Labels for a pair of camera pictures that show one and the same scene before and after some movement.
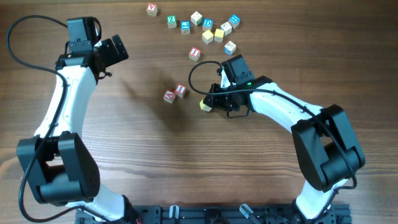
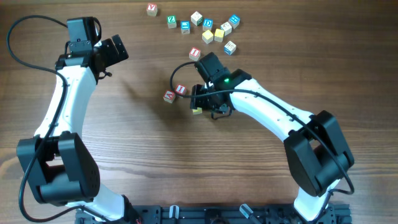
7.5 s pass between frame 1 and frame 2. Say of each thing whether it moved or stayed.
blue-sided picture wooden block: stayed
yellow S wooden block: moved
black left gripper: stayed
